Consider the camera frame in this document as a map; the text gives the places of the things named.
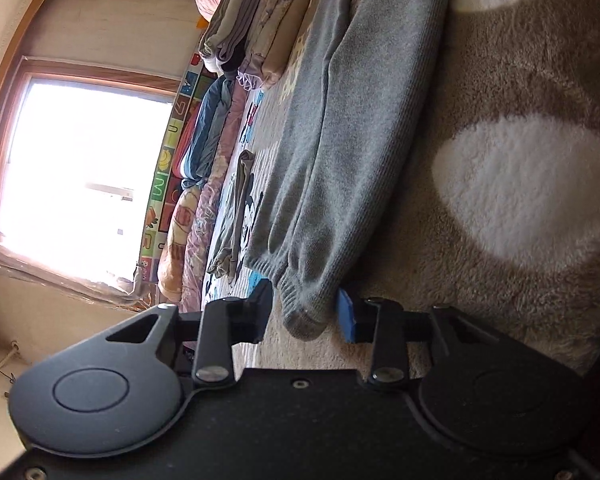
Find translucent curtain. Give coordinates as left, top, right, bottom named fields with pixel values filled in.
left=0, top=224, right=148, bottom=307

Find grey knit sweater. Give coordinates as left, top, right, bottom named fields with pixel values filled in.
left=244, top=0, right=455, bottom=342

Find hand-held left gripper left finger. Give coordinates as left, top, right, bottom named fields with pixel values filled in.
left=105, top=277, right=274, bottom=391

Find light grey folded pants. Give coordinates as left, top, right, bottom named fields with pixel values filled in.
left=207, top=149, right=257, bottom=281

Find wide stack of folded clothes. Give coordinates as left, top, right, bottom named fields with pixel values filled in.
left=199, top=0, right=327, bottom=87

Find window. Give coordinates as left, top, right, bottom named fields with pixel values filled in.
left=0, top=71, right=177, bottom=282

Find blue folded quilt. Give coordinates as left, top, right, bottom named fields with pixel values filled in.
left=172, top=76, right=237, bottom=188

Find colourful alphabet play mat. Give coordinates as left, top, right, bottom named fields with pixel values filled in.
left=136, top=51, right=218, bottom=283

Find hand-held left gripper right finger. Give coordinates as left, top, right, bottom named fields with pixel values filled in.
left=336, top=290, right=486, bottom=391

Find purple floral quilt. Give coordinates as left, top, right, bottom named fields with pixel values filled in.
left=180, top=80, right=253, bottom=313

